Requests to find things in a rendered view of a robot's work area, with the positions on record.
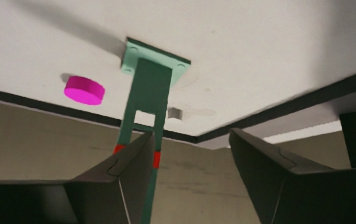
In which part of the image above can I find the magenta short cylinder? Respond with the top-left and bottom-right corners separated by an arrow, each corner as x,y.
64,76 -> 105,106

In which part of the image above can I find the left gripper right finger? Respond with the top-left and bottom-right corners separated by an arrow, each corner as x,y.
229,128 -> 356,224

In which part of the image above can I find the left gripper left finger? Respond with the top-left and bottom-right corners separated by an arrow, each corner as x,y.
0,131 -> 155,224

